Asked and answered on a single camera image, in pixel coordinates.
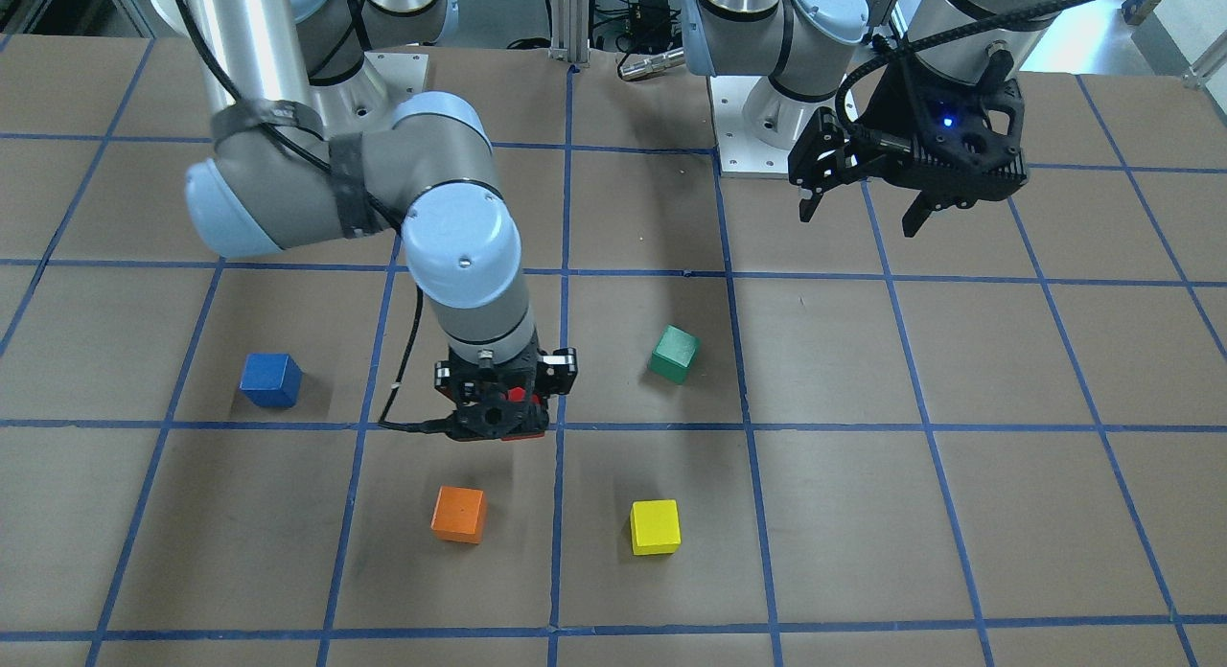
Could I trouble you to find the yellow wooden block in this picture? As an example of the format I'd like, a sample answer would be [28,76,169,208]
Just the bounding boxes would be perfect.
[629,498,681,555]

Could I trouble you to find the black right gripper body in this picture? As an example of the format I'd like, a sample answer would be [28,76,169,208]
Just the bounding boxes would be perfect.
[433,345,579,443]

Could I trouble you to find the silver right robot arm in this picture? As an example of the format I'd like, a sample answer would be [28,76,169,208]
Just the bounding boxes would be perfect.
[152,0,578,443]

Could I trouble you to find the green wooden block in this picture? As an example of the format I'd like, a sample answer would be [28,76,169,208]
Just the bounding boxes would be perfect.
[648,325,701,384]

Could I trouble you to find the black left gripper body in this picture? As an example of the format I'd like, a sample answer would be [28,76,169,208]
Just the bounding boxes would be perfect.
[788,50,1029,208]

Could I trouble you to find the aluminium frame post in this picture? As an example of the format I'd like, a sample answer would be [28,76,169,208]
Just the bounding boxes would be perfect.
[547,0,591,67]

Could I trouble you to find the orange wooden block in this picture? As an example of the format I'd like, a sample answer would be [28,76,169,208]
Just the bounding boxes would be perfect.
[429,486,488,544]

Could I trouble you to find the blue wooden block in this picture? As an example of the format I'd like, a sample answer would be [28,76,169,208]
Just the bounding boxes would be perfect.
[240,353,304,408]

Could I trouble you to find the red wooden block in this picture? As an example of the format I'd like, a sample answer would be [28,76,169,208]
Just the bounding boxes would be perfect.
[502,387,548,443]

